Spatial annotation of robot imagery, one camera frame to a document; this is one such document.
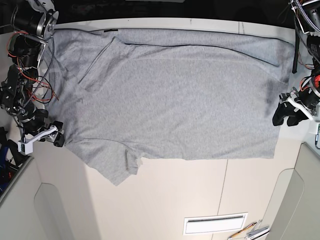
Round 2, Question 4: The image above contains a white folded tool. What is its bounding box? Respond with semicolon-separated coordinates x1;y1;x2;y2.
244;219;270;240

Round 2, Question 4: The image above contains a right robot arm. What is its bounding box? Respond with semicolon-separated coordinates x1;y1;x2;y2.
0;0;65;154

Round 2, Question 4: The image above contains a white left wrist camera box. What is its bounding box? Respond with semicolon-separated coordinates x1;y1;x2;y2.
313;122;320;150

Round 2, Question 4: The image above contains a grey T-shirt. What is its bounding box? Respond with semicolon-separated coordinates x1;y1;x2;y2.
44;29;294;185

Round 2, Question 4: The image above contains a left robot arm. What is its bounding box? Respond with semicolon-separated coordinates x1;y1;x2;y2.
272;0;320;127

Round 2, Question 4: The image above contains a wooden pencil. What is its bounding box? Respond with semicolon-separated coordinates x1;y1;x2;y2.
228;222;257;240

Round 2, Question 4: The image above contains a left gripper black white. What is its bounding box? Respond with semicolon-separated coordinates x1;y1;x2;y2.
272;84;320;127

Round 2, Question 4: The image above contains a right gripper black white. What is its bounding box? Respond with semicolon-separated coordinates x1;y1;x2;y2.
18;108;65;148

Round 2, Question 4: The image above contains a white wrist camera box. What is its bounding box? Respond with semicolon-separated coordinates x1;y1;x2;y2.
17;140;33;155
313;122;320;150

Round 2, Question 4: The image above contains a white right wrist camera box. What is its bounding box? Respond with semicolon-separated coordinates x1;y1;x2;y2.
17;140;33;155

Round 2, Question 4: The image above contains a blue black tools pile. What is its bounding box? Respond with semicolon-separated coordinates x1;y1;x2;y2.
0;126;28;195

